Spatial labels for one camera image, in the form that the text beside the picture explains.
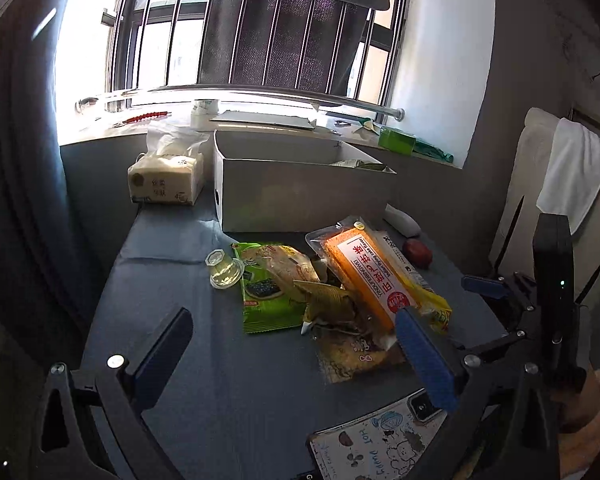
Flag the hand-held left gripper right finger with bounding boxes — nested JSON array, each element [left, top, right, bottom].
[[395, 306, 563, 480]]

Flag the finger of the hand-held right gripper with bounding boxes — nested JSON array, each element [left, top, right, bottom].
[[461, 273, 518, 306], [451, 327, 529, 362]]

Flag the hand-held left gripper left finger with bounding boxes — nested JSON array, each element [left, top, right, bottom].
[[35, 307, 195, 480]]

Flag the yellow snack packet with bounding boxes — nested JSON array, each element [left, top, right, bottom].
[[410, 280, 453, 333]]

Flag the red date snack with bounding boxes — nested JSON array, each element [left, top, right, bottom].
[[402, 239, 433, 268]]

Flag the brown printed snack packet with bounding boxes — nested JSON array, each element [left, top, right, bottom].
[[312, 329, 408, 385]]

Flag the clear jelly cup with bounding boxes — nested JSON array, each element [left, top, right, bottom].
[[205, 249, 245, 290]]

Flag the orange cracker packet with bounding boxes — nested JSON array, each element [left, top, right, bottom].
[[305, 216, 431, 348]]

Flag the green seaweed packet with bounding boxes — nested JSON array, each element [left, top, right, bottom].
[[230, 242, 311, 335]]

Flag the gold foil snack packet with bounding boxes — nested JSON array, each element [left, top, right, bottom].
[[292, 280, 362, 335]]

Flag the clear bread packet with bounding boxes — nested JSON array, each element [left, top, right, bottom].
[[252, 244, 327, 292]]

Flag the white snack packet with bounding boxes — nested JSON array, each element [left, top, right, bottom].
[[330, 158, 385, 171]]

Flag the white cardboard box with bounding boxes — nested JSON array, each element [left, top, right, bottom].
[[212, 129, 398, 235]]

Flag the phone with cartoon case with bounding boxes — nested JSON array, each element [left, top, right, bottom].
[[307, 387, 453, 480]]

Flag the white towel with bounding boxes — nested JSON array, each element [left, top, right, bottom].
[[536, 117, 600, 235]]

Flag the white remote control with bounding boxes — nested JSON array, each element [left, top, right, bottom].
[[384, 203, 422, 237]]

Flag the green and white bag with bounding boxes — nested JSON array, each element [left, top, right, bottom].
[[360, 117, 453, 163]]

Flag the white tissue pack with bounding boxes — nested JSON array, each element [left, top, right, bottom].
[[127, 127, 211, 207]]

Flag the blue curtain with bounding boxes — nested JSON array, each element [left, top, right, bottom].
[[0, 0, 146, 361]]

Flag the red pen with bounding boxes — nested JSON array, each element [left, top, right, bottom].
[[112, 110, 173, 127]]

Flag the grey cardboard sheet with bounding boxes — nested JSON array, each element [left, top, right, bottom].
[[209, 110, 317, 131]]

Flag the dark mesh cloth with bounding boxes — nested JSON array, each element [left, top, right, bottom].
[[197, 0, 376, 97]]

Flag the window bars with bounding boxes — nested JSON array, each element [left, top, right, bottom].
[[100, 0, 421, 106]]

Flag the metal rail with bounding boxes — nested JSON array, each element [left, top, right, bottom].
[[150, 84, 406, 121]]

